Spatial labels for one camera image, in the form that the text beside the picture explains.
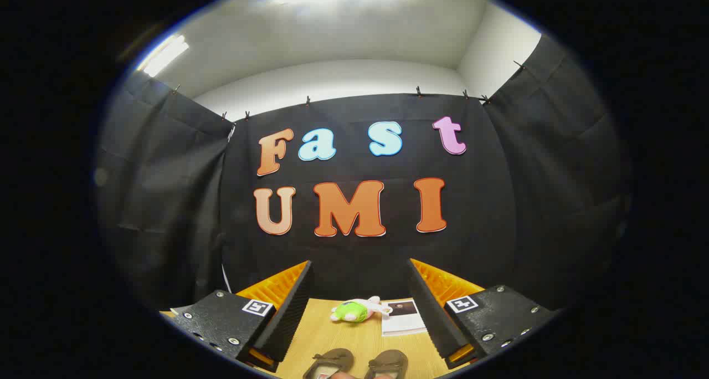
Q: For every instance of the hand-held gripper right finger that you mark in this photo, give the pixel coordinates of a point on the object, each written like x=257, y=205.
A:
x=429, y=312

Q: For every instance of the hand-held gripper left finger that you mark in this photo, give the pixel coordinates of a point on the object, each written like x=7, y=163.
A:
x=291, y=318

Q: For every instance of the brown fuzzy bow shoe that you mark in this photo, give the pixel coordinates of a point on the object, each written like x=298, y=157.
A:
x=332, y=358
x=390, y=359

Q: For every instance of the white book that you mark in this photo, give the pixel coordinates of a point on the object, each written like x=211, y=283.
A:
x=401, y=321

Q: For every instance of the green plush toy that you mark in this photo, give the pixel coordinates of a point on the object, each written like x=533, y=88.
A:
x=352, y=311

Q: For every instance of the black backdrop cloth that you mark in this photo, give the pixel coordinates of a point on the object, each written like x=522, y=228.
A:
x=360, y=257

